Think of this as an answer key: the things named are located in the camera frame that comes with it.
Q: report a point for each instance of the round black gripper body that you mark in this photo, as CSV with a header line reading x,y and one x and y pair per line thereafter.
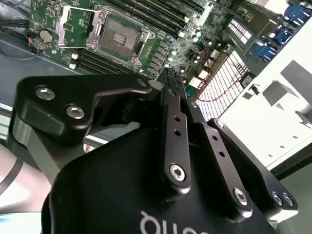
x,y
109,195

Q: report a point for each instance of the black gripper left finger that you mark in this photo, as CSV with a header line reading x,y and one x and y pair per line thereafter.
x,y
109,84

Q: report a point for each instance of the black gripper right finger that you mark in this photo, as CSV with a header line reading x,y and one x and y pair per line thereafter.
x,y
226,170

